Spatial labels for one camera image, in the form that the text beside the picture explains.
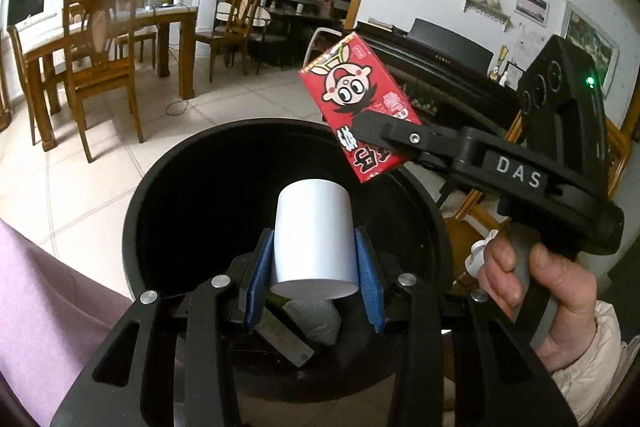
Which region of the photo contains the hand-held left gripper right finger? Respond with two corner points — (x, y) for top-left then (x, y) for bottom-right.
(352, 227), (581, 427)

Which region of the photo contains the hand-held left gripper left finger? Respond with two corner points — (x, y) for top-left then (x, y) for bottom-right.
(50, 227), (276, 427)

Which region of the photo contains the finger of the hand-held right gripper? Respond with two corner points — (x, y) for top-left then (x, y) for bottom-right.
(352, 113), (473, 170)

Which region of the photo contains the white cup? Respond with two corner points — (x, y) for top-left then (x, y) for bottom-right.
(269, 178), (360, 300)

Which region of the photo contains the white paper trash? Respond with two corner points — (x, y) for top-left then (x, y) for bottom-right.
(285, 299), (343, 347)

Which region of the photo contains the red cartoon snack box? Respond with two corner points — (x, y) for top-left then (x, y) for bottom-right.
(298, 33), (423, 184)

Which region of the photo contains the black round trash bin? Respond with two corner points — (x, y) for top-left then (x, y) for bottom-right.
(121, 119), (456, 408)

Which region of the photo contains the person's right forearm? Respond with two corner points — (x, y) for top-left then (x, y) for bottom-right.
(550, 299), (623, 427)

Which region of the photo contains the person's right hand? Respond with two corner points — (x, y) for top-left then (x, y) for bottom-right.
(475, 234), (601, 375)

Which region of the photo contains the black upright piano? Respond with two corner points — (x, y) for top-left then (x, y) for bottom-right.
(350, 18), (521, 142)

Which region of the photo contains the landscape framed picture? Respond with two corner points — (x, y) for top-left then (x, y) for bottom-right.
(560, 2), (621, 70)

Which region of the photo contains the wooden dining chair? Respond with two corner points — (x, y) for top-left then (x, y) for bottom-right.
(115, 0), (158, 68)
(195, 0), (266, 82)
(5, 24), (56, 148)

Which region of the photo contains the purple cloth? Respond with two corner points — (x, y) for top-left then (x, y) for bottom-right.
(0, 219), (136, 427)

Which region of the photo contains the wooden chair with oval panel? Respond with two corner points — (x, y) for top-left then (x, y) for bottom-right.
(62, 0), (146, 162)

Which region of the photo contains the wooden dining table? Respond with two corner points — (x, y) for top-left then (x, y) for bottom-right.
(22, 4), (198, 152)

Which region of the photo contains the white wall shelf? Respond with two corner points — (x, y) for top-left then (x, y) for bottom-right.
(462, 0), (513, 30)

